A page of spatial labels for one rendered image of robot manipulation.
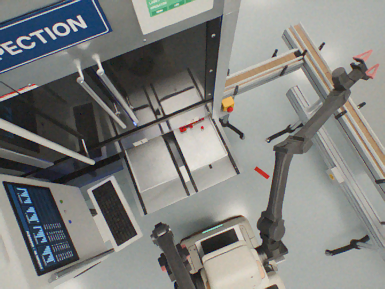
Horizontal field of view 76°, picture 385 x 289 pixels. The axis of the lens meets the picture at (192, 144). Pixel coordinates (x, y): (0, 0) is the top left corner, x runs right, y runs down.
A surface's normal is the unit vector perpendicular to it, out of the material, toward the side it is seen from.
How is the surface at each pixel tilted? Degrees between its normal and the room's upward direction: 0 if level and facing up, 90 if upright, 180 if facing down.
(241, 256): 42
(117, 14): 90
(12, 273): 0
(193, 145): 0
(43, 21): 90
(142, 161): 0
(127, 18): 90
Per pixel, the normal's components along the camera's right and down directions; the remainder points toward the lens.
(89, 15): 0.40, 0.88
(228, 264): -0.27, -0.79
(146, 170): -0.04, -0.25
